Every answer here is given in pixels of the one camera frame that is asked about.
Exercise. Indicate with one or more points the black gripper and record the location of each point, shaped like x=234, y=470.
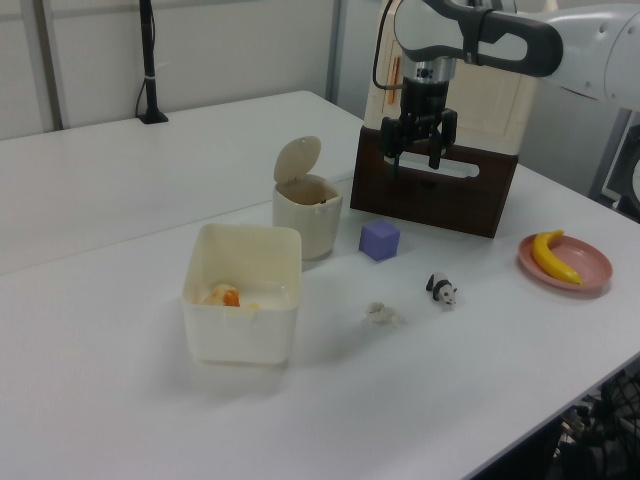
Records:
x=425, y=112

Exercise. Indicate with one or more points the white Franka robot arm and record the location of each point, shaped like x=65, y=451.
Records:
x=590, y=40

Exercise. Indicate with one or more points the beige trash can with lid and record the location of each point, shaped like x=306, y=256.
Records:
x=306, y=210

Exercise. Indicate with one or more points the dark brown wooden box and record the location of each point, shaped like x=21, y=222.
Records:
x=430, y=195

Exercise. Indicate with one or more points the purple cube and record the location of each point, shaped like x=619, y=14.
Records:
x=379, y=240

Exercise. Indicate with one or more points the cream toy cabinet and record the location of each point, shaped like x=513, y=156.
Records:
x=492, y=107

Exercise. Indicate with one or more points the black and white panda figure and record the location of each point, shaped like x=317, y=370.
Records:
x=442, y=290

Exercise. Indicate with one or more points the crumpled white paper scrap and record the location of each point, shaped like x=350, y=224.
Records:
x=382, y=313

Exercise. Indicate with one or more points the yellow banana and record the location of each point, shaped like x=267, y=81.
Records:
x=547, y=257

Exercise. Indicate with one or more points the pink plate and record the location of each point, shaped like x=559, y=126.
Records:
x=590, y=265

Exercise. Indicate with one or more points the white square plastic container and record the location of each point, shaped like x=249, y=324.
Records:
x=245, y=295

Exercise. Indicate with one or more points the orange and white toy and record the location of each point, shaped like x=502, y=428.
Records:
x=223, y=296

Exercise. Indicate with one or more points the black camera stand pole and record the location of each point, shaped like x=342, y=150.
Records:
x=148, y=60

